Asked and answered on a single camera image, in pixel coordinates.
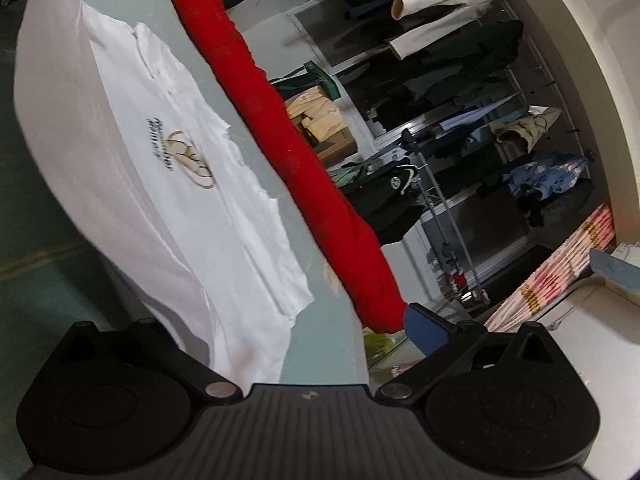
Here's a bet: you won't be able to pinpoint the metal drying rack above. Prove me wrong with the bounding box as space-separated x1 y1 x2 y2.
399 127 494 316

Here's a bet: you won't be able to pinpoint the pink striped curtain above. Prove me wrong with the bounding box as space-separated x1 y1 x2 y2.
485 204 615 333

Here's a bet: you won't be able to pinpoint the yellow hanging garment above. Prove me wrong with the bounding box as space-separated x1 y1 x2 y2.
285 86 347 148

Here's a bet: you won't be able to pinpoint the green storage bin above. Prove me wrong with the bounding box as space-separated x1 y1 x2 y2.
269 61 341 101

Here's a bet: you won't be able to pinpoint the white t-shirt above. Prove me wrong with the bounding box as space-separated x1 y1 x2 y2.
14 0 314 389

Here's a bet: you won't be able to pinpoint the black hanging jacket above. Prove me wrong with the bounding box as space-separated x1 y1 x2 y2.
340 158 425 246

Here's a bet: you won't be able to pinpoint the red quilt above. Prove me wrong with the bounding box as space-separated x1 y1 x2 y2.
171 0 407 334

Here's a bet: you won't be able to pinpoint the teal plaid bed blanket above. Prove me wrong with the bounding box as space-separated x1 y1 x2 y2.
1 0 366 479

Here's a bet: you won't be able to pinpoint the yellow-green bag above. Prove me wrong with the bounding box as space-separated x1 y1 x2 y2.
362 328 405 367

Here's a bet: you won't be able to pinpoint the blue hanging clothes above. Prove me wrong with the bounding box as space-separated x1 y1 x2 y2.
503 154 588 200

